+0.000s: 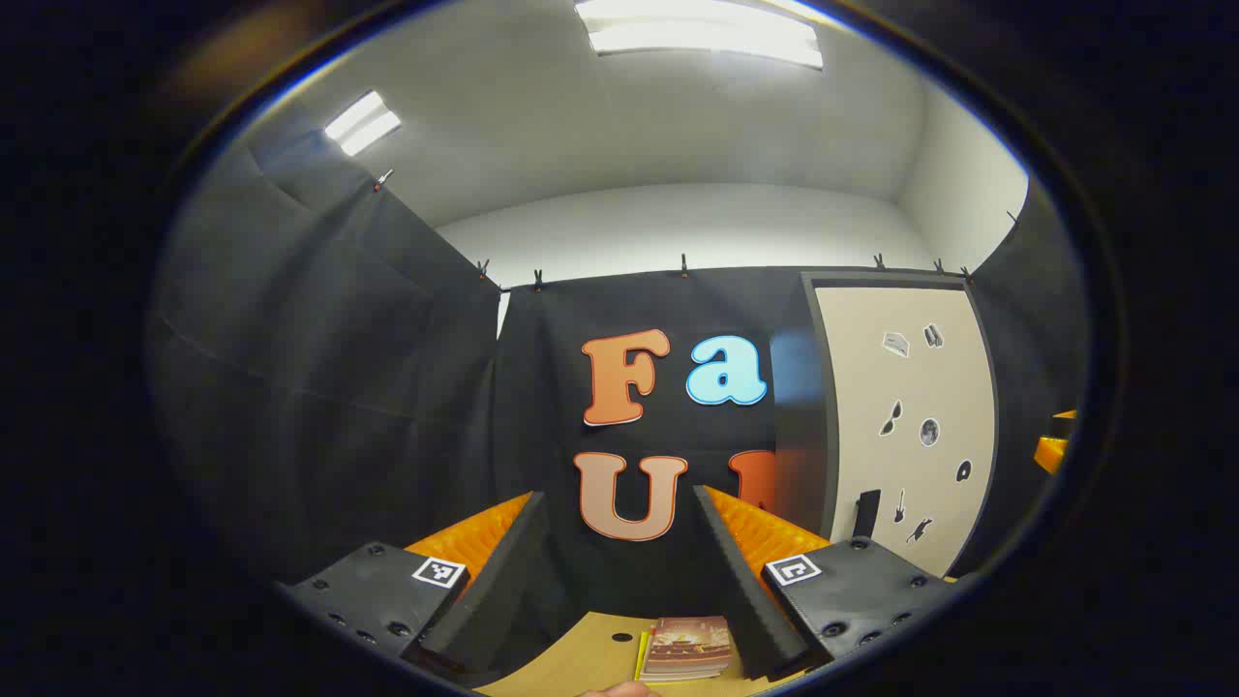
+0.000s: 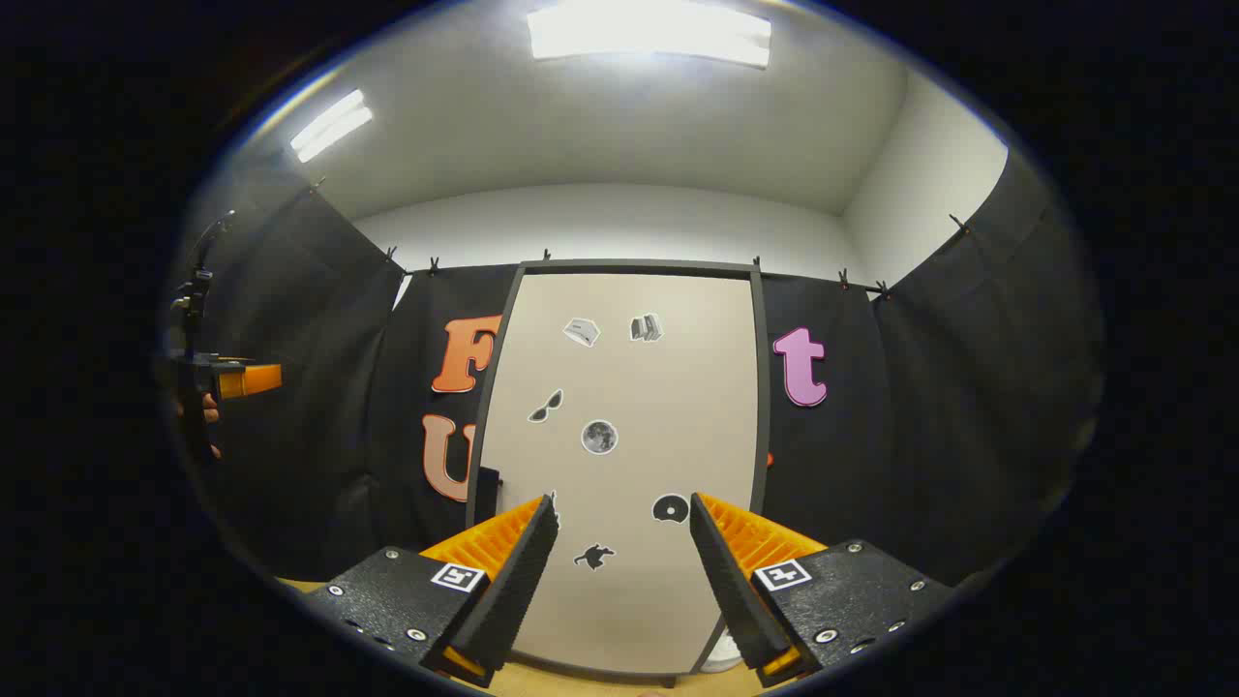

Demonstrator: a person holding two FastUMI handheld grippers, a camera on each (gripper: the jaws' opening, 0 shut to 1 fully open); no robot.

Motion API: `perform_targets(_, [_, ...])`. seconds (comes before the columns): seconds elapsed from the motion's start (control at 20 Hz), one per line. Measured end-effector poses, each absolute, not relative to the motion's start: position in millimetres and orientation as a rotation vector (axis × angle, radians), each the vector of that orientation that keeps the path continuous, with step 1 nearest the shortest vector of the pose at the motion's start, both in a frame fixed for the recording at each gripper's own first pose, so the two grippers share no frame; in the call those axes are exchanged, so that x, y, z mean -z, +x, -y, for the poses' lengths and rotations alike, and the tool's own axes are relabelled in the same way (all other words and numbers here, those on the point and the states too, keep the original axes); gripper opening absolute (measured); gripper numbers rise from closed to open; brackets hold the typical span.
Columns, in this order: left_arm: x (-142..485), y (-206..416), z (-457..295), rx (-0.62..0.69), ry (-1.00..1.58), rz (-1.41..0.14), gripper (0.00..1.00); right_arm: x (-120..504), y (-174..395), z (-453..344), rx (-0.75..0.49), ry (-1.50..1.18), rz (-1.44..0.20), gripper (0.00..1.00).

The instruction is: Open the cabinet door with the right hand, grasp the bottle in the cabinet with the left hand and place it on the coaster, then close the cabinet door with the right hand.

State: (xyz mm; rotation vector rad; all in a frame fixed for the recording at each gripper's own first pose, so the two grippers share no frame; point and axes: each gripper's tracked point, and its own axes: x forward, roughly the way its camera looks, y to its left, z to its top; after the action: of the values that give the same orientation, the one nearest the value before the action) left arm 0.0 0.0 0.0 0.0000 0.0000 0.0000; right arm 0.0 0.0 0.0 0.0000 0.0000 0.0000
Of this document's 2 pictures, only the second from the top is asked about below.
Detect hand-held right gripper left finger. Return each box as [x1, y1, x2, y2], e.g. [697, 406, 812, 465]
[302, 494, 560, 690]

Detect dark grey cabinet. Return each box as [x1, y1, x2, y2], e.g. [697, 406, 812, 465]
[465, 258, 772, 688]

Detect small ceiling light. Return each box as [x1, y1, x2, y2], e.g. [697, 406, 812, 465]
[290, 89, 374, 164]

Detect black door handle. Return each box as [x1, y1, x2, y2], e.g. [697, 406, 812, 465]
[472, 466, 503, 529]

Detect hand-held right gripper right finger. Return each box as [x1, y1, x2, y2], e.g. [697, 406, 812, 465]
[689, 492, 957, 690]

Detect beige cabinet door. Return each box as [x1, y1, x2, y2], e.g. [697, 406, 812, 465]
[481, 272, 757, 676]

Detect black backdrop cloth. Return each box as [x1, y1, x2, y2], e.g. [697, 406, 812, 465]
[174, 145, 1106, 591]

